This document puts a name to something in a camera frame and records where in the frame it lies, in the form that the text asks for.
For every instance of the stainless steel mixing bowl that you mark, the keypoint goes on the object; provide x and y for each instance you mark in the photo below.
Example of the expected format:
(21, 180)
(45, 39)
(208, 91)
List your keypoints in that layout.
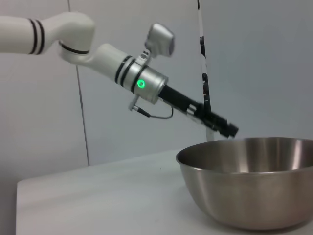
(244, 195)

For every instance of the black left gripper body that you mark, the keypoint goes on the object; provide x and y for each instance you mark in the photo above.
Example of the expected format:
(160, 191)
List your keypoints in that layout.
(176, 98)

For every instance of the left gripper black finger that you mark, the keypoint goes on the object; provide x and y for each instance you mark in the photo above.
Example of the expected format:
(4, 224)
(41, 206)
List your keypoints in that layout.
(215, 117)
(212, 126)

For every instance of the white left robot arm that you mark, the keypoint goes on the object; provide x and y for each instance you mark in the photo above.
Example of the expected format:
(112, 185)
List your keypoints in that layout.
(73, 27)

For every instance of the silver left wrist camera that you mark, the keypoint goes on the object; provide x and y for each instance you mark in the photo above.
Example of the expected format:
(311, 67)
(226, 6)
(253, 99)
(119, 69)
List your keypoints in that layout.
(160, 40)

